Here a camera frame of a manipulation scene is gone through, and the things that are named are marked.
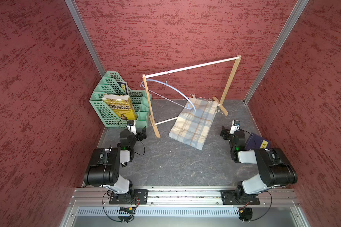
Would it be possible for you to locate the plaid blue beige scarf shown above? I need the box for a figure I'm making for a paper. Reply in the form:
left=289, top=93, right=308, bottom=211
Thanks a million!
left=169, top=97, right=218, bottom=150

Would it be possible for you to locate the light blue clothes hanger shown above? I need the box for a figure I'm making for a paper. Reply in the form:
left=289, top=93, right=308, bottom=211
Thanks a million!
left=140, top=71, right=197, bottom=112

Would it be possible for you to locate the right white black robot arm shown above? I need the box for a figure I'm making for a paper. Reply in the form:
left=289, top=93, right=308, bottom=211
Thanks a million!
left=220, top=127, right=298, bottom=196

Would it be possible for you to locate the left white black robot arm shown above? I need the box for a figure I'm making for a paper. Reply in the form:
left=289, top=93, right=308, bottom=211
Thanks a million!
left=84, top=127, right=147, bottom=200

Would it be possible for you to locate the wooden clothes rack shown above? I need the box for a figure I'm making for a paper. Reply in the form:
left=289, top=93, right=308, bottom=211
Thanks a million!
left=142, top=55, right=242, bottom=139

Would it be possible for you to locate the dark blue book yellow label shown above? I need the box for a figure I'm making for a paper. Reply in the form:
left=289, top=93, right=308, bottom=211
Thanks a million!
left=244, top=133, right=272, bottom=150

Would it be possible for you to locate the dark book in organizer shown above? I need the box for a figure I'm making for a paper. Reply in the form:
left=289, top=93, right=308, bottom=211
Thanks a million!
left=118, top=81, right=129, bottom=95

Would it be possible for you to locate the green plastic file organizer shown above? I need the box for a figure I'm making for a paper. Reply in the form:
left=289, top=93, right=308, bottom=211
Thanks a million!
left=90, top=71, right=150, bottom=128

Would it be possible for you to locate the right corner aluminium profile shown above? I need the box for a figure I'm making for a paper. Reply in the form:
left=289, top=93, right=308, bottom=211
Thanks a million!
left=243, top=0, right=309, bottom=106

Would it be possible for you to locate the corner aluminium profile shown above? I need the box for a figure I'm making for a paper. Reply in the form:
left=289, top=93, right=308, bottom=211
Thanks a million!
left=65, top=0, right=106, bottom=77
left=243, top=0, right=309, bottom=106

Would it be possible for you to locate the left corner aluminium profile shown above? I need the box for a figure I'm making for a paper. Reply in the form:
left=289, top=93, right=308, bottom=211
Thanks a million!
left=65, top=0, right=106, bottom=77

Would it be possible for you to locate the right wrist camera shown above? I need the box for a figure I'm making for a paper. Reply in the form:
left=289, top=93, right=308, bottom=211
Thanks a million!
left=229, top=120, right=240, bottom=134

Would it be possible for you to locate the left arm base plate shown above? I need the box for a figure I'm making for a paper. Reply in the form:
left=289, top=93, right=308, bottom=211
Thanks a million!
left=109, top=189, right=149, bottom=205

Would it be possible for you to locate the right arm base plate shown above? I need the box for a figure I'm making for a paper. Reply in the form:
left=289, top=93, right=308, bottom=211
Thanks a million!
left=220, top=190, right=260, bottom=205

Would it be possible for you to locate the right base cable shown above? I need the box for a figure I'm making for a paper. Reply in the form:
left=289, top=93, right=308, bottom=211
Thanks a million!
left=238, top=190, right=273, bottom=222

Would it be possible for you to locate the base cable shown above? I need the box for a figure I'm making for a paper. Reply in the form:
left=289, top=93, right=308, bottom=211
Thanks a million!
left=238, top=190, right=273, bottom=222
left=102, top=190, right=140, bottom=223

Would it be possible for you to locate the left base cable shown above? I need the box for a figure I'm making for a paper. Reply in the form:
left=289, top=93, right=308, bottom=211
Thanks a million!
left=102, top=190, right=140, bottom=223

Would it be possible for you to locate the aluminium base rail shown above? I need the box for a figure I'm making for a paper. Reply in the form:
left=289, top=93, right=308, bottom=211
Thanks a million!
left=69, top=186, right=301, bottom=208

